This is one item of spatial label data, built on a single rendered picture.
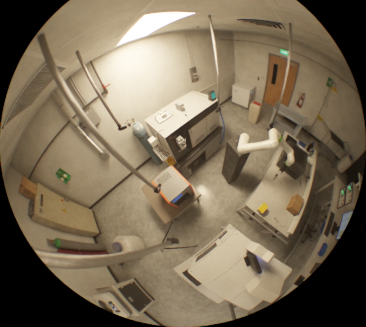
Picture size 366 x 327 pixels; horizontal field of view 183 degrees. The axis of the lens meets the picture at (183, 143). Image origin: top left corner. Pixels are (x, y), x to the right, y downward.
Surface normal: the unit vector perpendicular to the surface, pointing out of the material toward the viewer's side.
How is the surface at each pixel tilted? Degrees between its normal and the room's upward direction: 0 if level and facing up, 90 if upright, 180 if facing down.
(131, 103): 90
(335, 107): 90
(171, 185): 0
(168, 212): 0
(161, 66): 90
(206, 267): 0
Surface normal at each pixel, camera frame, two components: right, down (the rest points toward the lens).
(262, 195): -0.20, -0.62
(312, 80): -0.74, 0.60
